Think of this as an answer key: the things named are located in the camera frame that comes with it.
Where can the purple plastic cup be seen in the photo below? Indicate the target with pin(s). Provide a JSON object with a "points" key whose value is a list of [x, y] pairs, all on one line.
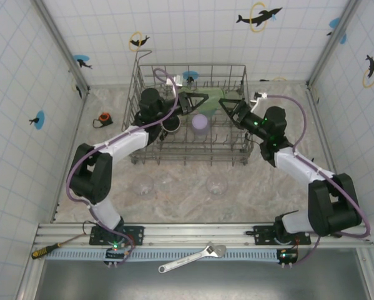
{"points": [[200, 123]]}

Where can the lime green plastic cup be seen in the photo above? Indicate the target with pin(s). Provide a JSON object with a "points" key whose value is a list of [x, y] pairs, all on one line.
{"points": [[213, 103]]}

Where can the black mug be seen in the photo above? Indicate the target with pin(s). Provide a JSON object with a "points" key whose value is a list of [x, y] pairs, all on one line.
{"points": [[171, 126]]}

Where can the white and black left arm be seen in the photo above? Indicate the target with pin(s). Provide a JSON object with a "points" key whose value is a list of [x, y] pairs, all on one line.
{"points": [[127, 142]]}

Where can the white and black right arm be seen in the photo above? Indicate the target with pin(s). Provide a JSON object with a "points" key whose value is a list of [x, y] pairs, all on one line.
{"points": [[299, 165]]}

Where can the blue circle animal sticker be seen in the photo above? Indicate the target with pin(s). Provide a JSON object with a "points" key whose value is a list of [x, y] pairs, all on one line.
{"points": [[40, 118], [80, 59], [335, 22], [191, 75]]}

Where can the orange and black tape measure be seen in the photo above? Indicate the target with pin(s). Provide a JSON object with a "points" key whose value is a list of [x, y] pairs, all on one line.
{"points": [[103, 118]]}

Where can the clear plastic cup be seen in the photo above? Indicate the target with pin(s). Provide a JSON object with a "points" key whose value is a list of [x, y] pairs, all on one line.
{"points": [[216, 187], [143, 187]]}

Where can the silver adjustable wrench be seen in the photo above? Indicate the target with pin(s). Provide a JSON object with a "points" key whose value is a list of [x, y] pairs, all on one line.
{"points": [[211, 250]]}

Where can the stainless steel panel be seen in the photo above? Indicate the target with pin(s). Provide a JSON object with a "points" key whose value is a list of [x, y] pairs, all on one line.
{"points": [[205, 284]]}

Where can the yellow and black screwdriver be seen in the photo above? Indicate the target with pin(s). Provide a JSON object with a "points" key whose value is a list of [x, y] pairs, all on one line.
{"points": [[44, 251]]}

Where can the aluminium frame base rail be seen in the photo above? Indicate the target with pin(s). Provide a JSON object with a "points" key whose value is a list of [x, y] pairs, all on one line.
{"points": [[77, 125], [328, 147]]}

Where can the aluminium frame post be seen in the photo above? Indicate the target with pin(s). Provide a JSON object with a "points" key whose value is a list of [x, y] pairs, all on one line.
{"points": [[332, 40], [63, 47]]}

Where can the aluminium mounting rail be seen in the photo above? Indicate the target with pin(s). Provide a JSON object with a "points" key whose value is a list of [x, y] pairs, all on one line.
{"points": [[189, 232]]}

